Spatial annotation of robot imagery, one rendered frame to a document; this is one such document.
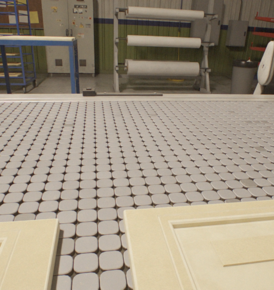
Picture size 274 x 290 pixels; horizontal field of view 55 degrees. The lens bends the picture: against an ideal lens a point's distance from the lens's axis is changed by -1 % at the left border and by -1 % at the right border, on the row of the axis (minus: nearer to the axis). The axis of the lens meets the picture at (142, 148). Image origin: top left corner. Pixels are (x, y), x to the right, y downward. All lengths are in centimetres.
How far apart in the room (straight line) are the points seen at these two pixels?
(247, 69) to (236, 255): 547
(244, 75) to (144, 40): 208
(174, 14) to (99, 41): 311
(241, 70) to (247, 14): 366
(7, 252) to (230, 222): 29
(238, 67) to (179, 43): 129
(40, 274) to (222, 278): 19
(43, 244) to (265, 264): 26
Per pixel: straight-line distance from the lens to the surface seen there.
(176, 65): 542
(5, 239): 37
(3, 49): 339
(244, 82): 579
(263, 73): 168
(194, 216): 39
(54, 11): 733
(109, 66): 802
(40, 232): 37
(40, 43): 260
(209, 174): 54
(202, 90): 587
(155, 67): 531
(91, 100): 108
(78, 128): 76
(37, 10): 806
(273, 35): 887
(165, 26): 822
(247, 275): 34
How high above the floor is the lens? 112
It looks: 24 degrees down
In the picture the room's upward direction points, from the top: 2 degrees clockwise
